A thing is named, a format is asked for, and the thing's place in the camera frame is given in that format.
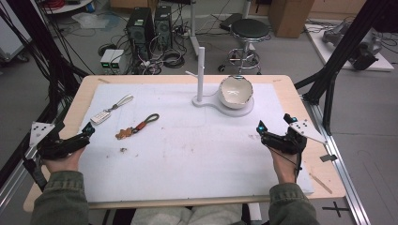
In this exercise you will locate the white ceramic bowl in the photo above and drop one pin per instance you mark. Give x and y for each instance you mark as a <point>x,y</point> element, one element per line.
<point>235,92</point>

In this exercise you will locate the black metal frame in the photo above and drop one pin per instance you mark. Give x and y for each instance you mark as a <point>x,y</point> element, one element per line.
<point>341,53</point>
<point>40,53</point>

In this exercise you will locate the thin wooden stick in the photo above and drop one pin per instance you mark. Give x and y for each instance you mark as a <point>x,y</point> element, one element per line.
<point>320,183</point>

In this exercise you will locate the white power supply box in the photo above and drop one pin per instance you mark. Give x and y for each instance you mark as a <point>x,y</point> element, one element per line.
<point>106,59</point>
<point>118,58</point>

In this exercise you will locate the black tape strip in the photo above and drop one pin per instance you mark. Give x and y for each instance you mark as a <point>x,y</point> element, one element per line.
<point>328,157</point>

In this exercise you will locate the aluminium rail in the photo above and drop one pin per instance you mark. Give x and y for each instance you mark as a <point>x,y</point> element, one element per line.
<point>341,168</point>
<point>12,190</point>

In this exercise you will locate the slim black computer tower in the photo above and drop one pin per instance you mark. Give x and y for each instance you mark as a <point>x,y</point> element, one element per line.
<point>163,26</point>

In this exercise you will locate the black round stool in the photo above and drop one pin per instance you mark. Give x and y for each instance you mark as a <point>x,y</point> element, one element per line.
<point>249,29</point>

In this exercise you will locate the white platform with equipment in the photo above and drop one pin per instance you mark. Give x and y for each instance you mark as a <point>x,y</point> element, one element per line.
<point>353,47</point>

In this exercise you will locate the white metal stand leg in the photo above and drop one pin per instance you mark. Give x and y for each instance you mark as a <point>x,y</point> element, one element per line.
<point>194,28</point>

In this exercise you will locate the white foam mat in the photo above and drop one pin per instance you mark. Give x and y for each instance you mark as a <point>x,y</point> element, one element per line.
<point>194,156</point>

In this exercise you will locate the person's right hand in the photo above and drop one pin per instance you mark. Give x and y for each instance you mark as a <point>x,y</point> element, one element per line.
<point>286,167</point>

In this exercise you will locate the large black computer tower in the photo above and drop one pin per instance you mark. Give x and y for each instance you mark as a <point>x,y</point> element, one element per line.
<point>139,31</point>

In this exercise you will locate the white key stand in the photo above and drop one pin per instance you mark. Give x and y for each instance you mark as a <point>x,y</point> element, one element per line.
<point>201,75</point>

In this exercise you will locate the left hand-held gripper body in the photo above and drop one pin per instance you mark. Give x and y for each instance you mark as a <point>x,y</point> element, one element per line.
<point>59,147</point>

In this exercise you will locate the cardboard box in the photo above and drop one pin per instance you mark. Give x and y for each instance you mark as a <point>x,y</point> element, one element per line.
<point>289,17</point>

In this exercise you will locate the person's legs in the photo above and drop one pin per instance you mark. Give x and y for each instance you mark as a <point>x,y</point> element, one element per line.
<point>187,215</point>

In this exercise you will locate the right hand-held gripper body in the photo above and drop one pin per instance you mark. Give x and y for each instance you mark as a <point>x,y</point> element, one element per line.
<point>287,140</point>

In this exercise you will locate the person's left hand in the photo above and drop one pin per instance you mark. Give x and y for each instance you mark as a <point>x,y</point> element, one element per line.
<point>64,163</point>

